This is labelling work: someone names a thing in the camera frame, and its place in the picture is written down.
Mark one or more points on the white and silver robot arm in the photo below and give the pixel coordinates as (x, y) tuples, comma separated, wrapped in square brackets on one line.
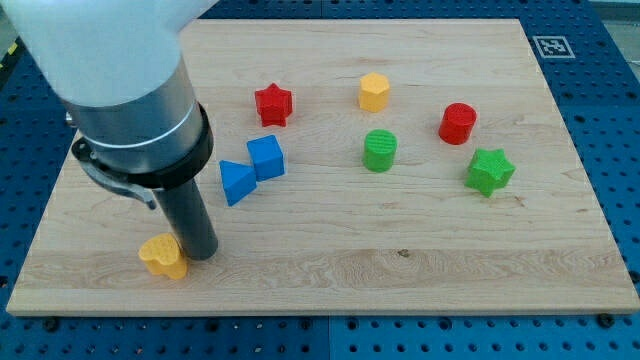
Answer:
[(118, 68)]

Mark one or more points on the blue cube block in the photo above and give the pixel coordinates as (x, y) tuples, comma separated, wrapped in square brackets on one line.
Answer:
[(267, 157)]

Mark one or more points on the red star block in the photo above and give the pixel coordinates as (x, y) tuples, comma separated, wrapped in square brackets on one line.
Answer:
[(273, 105)]

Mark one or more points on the green star block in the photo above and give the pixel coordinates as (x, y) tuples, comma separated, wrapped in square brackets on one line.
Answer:
[(488, 171)]

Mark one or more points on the light wooden board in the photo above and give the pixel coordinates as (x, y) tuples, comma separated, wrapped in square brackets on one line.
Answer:
[(329, 236)]

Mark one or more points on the green cylinder block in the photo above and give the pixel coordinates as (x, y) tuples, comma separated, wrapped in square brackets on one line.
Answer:
[(380, 147)]

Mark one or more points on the blue triangle block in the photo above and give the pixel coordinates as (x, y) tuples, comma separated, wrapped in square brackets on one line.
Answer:
[(238, 181)]

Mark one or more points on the yellow hexagon block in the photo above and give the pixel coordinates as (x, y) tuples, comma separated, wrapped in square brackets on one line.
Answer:
[(374, 92)]

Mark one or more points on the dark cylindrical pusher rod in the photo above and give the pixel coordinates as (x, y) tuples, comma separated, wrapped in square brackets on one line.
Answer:
[(186, 212)]

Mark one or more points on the red cylinder block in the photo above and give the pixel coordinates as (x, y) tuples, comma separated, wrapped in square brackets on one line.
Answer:
[(457, 123)]

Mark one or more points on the yellow heart block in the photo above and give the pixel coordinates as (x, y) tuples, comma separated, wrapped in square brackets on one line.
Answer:
[(162, 255)]

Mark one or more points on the white fiducial marker tag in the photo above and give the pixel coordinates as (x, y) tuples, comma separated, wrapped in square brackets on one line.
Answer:
[(553, 47)]

